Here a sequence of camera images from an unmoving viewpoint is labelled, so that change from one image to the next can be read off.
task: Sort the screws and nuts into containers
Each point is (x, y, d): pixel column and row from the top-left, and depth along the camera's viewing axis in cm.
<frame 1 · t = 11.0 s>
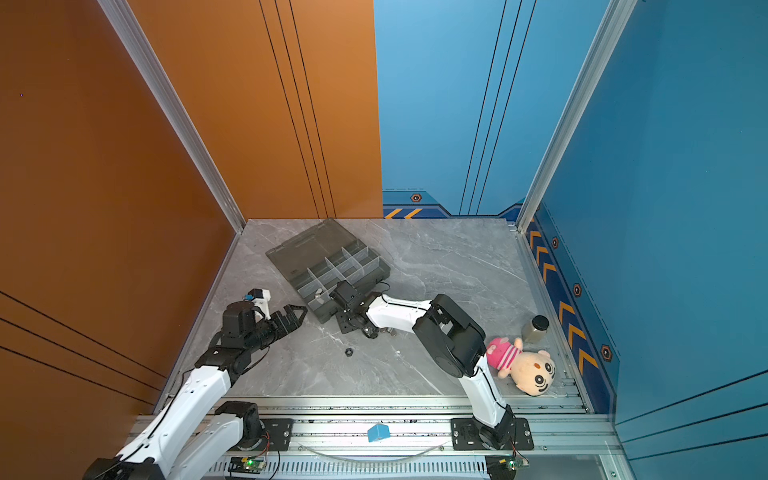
left hand: (297, 312, 84), fingers open
right hand: (344, 321, 93), fingers open
grey plastic organizer box: (318, 259, 111), on the table
lone black hex nut: (347, 350, 89), on the table
plush doll toy: (533, 372, 77), point 9 cm above the table
brown jar black lid: (535, 330, 84), point 9 cm above the table

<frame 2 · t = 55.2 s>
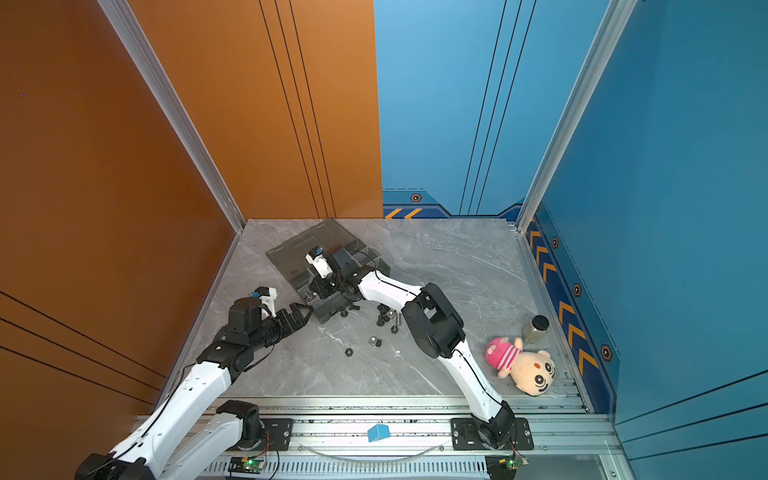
left hand: (303, 312, 83), fingers open
right hand: (310, 285, 93), fingers closed
the named things where they were.

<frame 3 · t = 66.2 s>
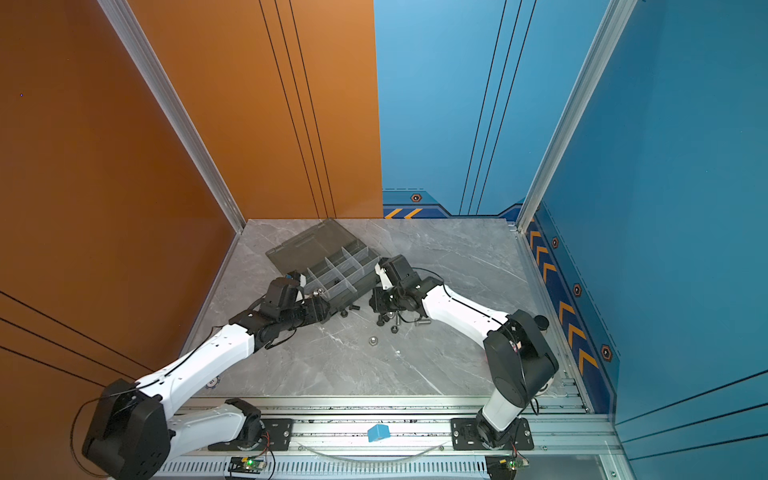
left hand: (322, 304, 86), fingers open
right hand: (368, 304, 85), fingers closed
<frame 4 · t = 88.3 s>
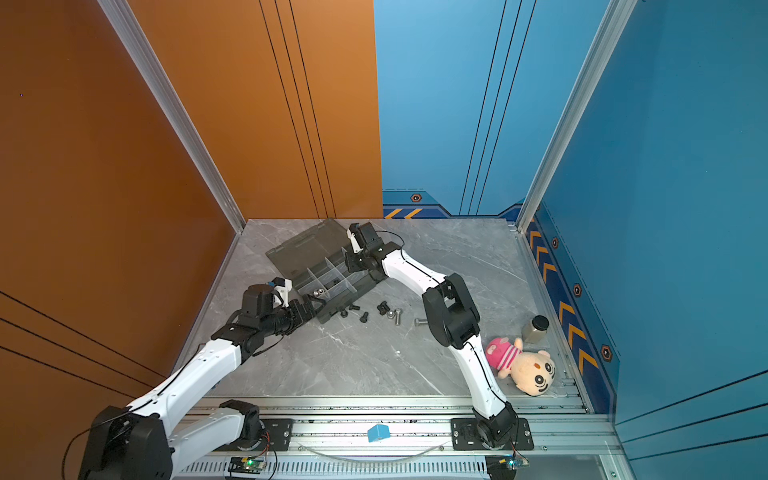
left hand: (318, 306, 84), fingers open
right hand: (347, 261, 98), fingers closed
black hex bolt: (383, 307, 98), on the table
